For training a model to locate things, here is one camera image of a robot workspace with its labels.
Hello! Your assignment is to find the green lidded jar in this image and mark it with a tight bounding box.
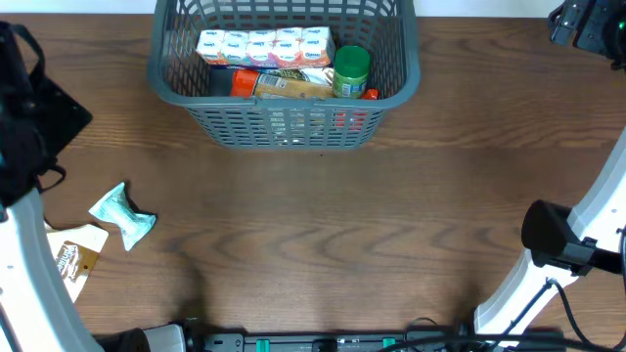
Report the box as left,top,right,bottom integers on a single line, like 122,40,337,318
333,46,371,99

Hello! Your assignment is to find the gold foil snack pouch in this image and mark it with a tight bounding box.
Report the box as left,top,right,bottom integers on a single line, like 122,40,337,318
260,67,335,86

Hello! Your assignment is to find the white blue printed carton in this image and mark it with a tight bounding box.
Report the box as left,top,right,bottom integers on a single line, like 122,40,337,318
196,26,335,68

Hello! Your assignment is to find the mint green packet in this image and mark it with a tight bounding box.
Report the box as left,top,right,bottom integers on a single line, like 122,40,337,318
89,182,157,251

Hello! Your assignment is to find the small tan sachet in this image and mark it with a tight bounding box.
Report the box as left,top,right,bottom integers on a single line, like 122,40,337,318
44,222,109,302

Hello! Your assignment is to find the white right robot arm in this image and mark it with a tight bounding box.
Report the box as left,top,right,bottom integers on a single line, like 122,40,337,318
472,0,625,348

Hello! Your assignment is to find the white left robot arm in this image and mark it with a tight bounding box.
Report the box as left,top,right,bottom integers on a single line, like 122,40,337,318
1,22,187,351

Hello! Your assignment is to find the grey plastic lattice basket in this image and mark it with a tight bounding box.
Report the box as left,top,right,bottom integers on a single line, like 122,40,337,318
148,0,421,150

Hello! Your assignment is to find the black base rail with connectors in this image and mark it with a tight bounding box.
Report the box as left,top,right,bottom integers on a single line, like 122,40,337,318
185,320,563,352

